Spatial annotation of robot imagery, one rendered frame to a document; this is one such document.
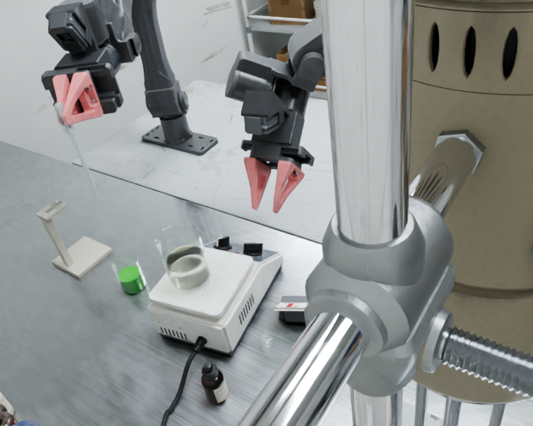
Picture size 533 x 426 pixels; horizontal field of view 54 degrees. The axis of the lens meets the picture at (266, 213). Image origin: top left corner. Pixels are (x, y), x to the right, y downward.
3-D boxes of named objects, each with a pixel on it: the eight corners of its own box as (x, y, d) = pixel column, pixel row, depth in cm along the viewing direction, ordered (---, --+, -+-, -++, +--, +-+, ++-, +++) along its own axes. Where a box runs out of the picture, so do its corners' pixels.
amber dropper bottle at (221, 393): (204, 404, 69) (192, 373, 65) (211, 384, 72) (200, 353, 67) (225, 406, 69) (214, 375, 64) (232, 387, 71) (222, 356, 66)
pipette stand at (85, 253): (85, 238, 102) (60, 185, 94) (112, 251, 97) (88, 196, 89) (52, 264, 97) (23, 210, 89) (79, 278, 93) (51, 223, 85)
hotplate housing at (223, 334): (218, 250, 93) (208, 216, 88) (285, 264, 88) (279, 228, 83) (149, 348, 78) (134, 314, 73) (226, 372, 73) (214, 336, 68)
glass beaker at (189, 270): (200, 300, 73) (186, 256, 67) (162, 292, 75) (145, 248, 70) (222, 265, 78) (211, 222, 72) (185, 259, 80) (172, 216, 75)
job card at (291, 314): (282, 297, 82) (278, 278, 80) (338, 297, 80) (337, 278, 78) (277, 328, 78) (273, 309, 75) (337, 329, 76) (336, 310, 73)
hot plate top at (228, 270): (189, 247, 83) (187, 243, 82) (256, 260, 78) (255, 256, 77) (146, 302, 75) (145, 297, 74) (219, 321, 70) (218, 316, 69)
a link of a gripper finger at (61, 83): (85, 93, 66) (105, 62, 73) (33, 100, 67) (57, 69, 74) (103, 139, 70) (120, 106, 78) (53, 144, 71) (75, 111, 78)
